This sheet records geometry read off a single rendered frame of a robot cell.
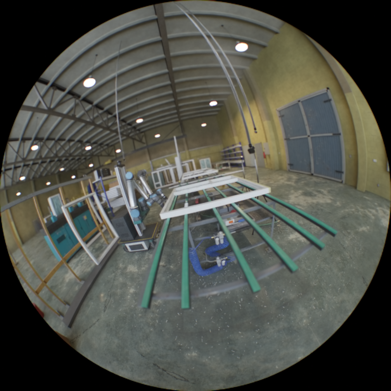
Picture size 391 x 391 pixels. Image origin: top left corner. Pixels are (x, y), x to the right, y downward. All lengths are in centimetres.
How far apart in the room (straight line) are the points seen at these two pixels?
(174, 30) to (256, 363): 918
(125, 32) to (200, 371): 892
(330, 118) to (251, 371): 697
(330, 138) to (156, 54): 948
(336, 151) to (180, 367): 701
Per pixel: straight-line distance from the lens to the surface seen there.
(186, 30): 788
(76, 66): 862
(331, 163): 655
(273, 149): 874
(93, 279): 275
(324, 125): 662
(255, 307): 151
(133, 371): 177
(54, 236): 422
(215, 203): 140
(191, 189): 238
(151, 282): 78
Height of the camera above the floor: 143
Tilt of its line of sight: 16 degrees down
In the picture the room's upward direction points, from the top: 13 degrees counter-clockwise
